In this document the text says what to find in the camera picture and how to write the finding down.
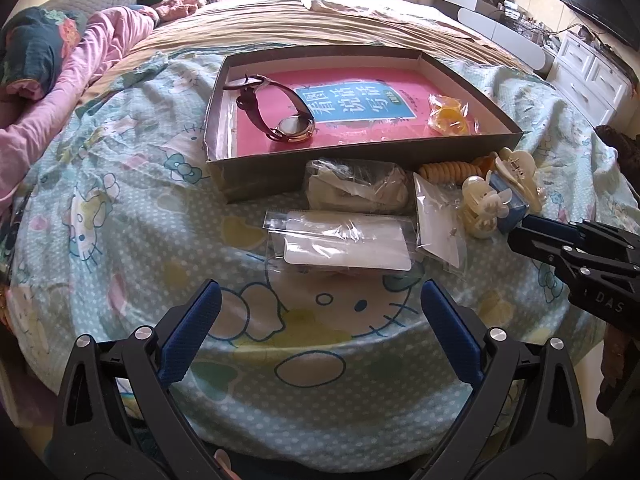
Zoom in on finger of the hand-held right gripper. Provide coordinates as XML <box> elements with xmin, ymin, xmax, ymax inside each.
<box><xmin>507</xmin><ymin>227</ymin><xmax>592</xmax><ymax>282</ymax></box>
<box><xmin>520</xmin><ymin>215</ymin><xmax>640</xmax><ymax>261</ymax></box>

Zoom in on pink book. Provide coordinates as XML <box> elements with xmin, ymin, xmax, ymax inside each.
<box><xmin>232</xmin><ymin>67</ymin><xmax>501</xmax><ymax>158</ymax></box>

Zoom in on clear bag with white card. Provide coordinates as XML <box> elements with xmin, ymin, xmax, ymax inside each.
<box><xmin>264</xmin><ymin>209</ymin><xmax>416</xmax><ymax>275</ymax></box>

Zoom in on white drawer cabinet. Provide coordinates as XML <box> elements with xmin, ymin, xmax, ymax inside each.
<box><xmin>545</xmin><ymin>30</ymin><xmax>640</xmax><ymax>130</ymax></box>

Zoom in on pink lace blanket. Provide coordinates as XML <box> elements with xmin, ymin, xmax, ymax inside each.
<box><xmin>309</xmin><ymin>0</ymin><xmax>483</xmax><ymax>43</ymax></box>

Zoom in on dark brown furry item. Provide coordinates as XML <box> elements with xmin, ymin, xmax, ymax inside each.
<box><xmin>594</xmin><ymin>125</ymin><xmax>640</xmax><ymax>182</ymax></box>

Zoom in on pink quilt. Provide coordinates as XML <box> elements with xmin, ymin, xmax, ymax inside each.
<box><xmin>0</xmin><ymin>7</ymin><xmax>157</xmax><ymax>203</ymax></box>

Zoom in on cream flower hair claw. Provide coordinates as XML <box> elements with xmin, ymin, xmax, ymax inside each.
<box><xmin>459</xmin><ymin>174</ymin><xmax>507</xmax><ymax>239</ymax></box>

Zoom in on blue floral pillow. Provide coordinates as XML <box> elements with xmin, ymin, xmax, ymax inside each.
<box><xmin>0</xmin><ymin>7</ymin><xmax>96</xmax><ymax>97</ymax></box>

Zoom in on large cream hair claw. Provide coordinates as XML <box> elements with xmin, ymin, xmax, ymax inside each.
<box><xmin>495</xmin><ymin>147</ymin><xmax>547</xmax><ymax>213</ymax></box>

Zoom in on tan blanket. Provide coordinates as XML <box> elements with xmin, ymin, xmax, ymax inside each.
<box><xmin>82</xmin><ymin>0</ymin><xmax>546</xmax><ymax>108</ymax></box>

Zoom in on small clear earring bag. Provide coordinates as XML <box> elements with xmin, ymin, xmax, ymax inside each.
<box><xmin>412</xmin><ymin>172</ymin><xmax>468</xmax><ymax>273</ymax></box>

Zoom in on orange spiral hair tie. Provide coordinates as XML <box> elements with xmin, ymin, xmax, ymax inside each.
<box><xmin>419</xmin><ymin>155</ymin><xmax>501</xmax><ymax>184</ymax></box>

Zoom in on cartoon cat printed bedsheet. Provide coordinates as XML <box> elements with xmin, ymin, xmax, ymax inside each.
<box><xmin>10</xmin><ymin>50</ymin><xmax>631</xmax><ymax>453</ymax></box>

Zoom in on shallow cardboard box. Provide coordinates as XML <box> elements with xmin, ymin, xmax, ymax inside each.
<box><xmin>202</xmin><ymin>45</ymin><xmax>524</xmax><ymax>204</ymax></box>

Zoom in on brown strap wristwatch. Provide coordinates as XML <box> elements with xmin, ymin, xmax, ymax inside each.
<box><xmin>222</xmin><ymin>74</ymin><xmax>317</xmax><ymax>143</ymax></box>

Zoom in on crinkled clear plastic bag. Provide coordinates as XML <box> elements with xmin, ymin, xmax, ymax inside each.
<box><xmin>304</xmin><ymin>159</ymin><xmax>417</xmax><ymax>216</ymax></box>

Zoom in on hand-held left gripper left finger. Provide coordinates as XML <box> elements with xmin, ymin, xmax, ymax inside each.
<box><xmin>50</xmin><ymin>280</ymin><xmax>236</xmax><ymax>480</ymax></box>

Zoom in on clutter on dresser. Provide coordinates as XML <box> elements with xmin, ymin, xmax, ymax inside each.
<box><xmin>440</xmin><ymin>0</ymin><xmax>561</xmax><ymax>38</ymax></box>

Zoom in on yellow bracelet in plastic bag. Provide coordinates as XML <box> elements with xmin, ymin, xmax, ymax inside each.
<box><xmin>427</xmin><ymin>94</ymin><xmax>483</xmax><ymax>136</ymax></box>

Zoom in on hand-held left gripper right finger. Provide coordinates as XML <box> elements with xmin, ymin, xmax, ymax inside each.
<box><xmin>410</xmin><ymin>280</ymin><xmax>588</xmax><ymax>480</ymax></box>

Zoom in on small blue box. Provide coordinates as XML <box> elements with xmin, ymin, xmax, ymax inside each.
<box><xmin>487</xmin><ymin>172</ymin><xmax>531</xmax><ymax>233</ymax></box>

